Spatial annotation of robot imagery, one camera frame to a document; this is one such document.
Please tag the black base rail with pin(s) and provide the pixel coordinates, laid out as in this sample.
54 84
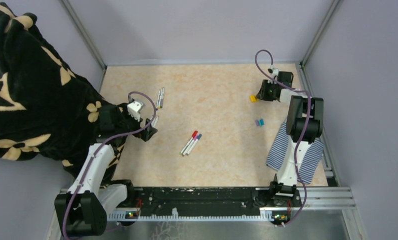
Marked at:
207 204

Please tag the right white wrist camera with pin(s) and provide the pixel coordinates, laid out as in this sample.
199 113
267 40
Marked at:
274 72

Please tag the green end white marker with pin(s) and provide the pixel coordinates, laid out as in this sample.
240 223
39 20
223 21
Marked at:
160 97

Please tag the black floral blanket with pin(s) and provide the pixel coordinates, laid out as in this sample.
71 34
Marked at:
45 108

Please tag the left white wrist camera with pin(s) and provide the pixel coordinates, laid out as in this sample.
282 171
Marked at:
134 109

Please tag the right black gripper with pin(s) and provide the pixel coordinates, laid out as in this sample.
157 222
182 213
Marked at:
262 95

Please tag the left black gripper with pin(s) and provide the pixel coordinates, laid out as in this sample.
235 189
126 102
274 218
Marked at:
146 133

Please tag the blue cap white marker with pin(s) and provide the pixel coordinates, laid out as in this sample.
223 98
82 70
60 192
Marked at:
192 145

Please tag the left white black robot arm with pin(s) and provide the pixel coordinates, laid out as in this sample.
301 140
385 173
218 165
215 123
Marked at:
84 208

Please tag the blue striped cloth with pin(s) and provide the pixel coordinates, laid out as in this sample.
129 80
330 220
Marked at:
310 161

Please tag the orange cap white marker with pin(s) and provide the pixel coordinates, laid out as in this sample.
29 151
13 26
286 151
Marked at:
162 97

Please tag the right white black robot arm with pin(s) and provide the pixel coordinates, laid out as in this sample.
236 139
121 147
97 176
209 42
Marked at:
296 150

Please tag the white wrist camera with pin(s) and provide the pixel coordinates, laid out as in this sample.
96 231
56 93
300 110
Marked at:
274 72
134 109

